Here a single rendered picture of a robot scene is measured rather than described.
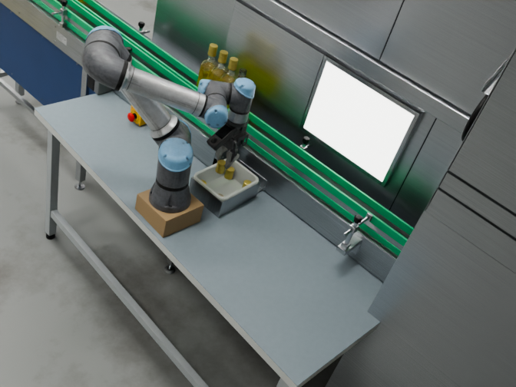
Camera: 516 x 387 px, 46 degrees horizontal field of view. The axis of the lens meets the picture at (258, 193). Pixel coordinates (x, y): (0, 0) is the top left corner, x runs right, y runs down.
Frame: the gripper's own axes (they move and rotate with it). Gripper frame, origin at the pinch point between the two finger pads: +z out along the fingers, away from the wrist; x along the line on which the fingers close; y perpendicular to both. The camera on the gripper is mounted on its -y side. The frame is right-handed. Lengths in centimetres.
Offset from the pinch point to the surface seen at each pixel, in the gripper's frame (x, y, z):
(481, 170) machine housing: -82, 4, -54
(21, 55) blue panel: 154, 14, 39
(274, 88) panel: 11.1, 38.9, -15.4
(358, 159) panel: -35, 39, -10
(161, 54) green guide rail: 69, 31, -3
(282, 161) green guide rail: -11.8, 22.8, 0.4
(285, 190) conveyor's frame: -18.5, 20.6, 9.7
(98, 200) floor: 85, 16, 92
